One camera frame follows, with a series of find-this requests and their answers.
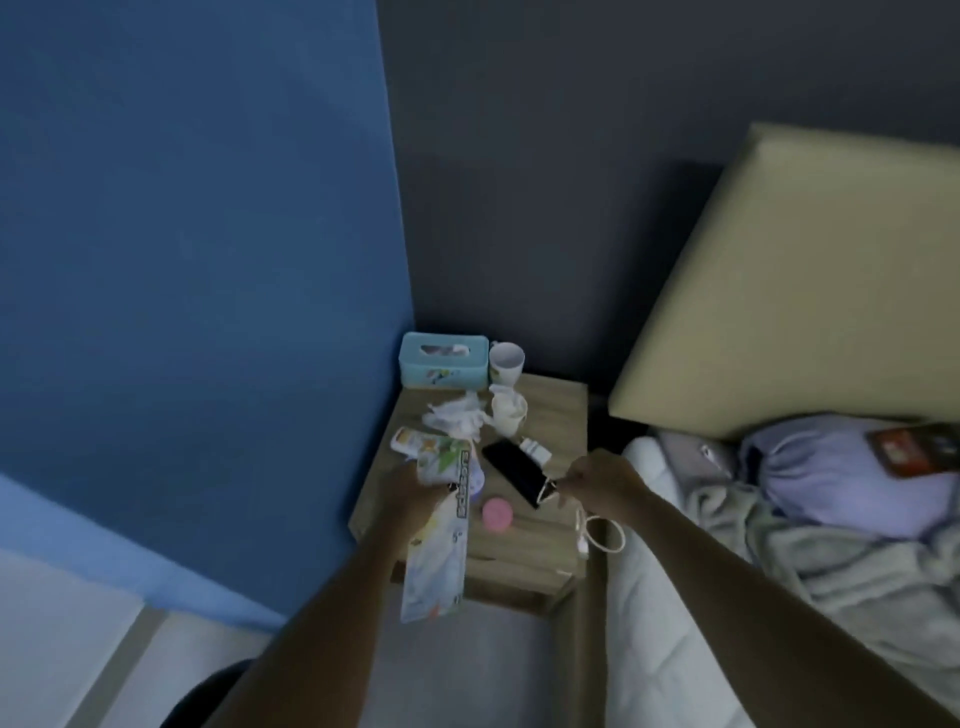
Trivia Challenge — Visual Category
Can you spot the person's right hand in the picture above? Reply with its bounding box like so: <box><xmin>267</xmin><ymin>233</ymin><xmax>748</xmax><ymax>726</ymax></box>
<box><xmin>560</xmin><ymin>448</ymin><xmax>650</xmax><ymax>526</ymax></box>

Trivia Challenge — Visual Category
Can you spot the person's left hand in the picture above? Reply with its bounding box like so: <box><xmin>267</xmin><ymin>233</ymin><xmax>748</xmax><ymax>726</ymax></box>
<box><xmin>373</xmin><ymin>461</ymin><xmax>455</xmax><ymax>541</ymax></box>

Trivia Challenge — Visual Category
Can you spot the white charging cable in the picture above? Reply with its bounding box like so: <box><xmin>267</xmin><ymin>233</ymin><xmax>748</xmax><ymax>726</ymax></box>
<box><xmin>538</xmin><ymin>479</ymin><xmax>628</xmax><ymax>560</ymax></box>

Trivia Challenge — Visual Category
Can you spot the white bottle red cap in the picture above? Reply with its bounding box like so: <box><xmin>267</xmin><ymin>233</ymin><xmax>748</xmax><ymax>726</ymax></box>
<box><xmin>389</xmin><ymin>425</ymin><xmax>459</xmax><ymax>463</ymax></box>

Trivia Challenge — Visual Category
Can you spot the colourful snack packet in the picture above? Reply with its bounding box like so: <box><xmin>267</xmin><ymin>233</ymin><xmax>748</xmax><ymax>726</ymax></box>
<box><xmin>401</xmin><ymin>442</ymin><xmax>485</xmax><ymax>624</ymax></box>

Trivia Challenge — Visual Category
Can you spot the white tissue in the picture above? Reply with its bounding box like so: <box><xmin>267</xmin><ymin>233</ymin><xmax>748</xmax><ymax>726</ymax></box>
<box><xmin>421</xmin><ymin>391</ymin><xmax>489</xmax><ymax>440</ymax></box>

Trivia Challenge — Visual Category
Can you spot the black smartphone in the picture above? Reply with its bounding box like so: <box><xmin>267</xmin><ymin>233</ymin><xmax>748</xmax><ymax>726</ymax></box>
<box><xmin>481</xmin><ymin>438</ymin><xmax>560</xmax><ymax>510</ymax></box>

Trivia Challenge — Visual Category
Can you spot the teal tissue box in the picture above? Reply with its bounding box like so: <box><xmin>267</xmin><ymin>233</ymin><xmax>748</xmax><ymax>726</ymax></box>
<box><xmin>398</xmin><ymin>332</ymin><xmax>491</xmax><ymax>391</ymax></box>

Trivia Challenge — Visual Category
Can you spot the large white plastic cup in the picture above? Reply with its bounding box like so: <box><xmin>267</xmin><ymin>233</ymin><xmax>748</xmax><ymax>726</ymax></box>
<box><xmin>488</xmin><ymin>341</ymin><xmax>526</xmax><ymax>388</ymax></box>

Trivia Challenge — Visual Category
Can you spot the person's left forearm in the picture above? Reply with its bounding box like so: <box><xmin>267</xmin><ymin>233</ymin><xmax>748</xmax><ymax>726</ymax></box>
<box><xmin>206</xmin><ymin>517</ymin><xmax>421</xmax><ymax>728</ymax></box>

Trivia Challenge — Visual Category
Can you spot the person's right forearm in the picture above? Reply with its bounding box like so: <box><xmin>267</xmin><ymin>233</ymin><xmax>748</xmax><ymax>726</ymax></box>
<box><xmin>622</xmin><ymin>487</ymin><xmax>960</xmax><ymax>728</ymax></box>

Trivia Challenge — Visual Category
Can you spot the wooden nightstand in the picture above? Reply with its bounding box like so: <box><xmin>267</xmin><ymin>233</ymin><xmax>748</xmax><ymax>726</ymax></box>
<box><xmin>348</xmin><ymin>372</ymin><xmax>590</xmax><ymax>616</ymax></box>

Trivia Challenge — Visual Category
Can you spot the black trash bin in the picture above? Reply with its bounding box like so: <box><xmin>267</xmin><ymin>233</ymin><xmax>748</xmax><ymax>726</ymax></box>
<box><xmin>161</xmin><ymin>659</ymin><xmax>256</xmax><ymax>728</ymax></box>

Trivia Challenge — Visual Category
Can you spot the grey pillow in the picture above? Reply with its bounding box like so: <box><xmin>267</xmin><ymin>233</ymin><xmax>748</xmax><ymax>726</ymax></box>
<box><xmin>659</xmin><ymin>431</ymin><xmax>740</xmax><ymax>489</ymax></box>

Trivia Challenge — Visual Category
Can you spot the purple pillow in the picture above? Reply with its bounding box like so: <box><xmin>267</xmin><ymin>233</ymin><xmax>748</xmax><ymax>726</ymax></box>
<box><xmin>738</xmin><ymin>414</ymin><xmax>960</xmax><ymax>541</ymax></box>

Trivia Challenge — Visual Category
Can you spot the grey blanket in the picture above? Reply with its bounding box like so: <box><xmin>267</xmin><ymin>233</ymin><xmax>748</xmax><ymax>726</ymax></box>
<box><xmin>686</xmin><ymin>479</ymin><xmax>960</xmax><ymax>695</ymax></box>

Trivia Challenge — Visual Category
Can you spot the beige bed headboard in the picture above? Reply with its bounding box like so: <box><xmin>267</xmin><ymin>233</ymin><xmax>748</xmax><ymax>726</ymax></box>
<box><xmin>607</xmin><ymin>123</ymin><xmax>960</xmax><ymax>444</ymax></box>

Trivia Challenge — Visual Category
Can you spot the red and black packet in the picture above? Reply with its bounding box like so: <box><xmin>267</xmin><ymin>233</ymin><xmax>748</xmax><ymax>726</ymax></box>
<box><xmin>866</xmin><ymin>423</ymin><xmax>960</xmax><ymax>478</ymax></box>

